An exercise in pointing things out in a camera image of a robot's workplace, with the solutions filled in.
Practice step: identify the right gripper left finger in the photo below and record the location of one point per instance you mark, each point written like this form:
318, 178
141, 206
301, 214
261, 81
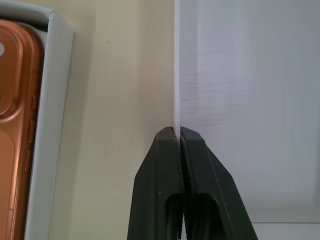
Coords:
152, 187

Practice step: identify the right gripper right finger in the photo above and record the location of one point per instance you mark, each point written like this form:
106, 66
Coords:
212, 195

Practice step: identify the white phone box lid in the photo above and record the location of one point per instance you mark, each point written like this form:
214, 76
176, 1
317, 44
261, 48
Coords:
250, 87

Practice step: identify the orange smartphone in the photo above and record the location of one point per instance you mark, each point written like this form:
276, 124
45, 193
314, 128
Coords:
17, 125

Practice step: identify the white phone box base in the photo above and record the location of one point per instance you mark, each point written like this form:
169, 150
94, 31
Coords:
50, 125

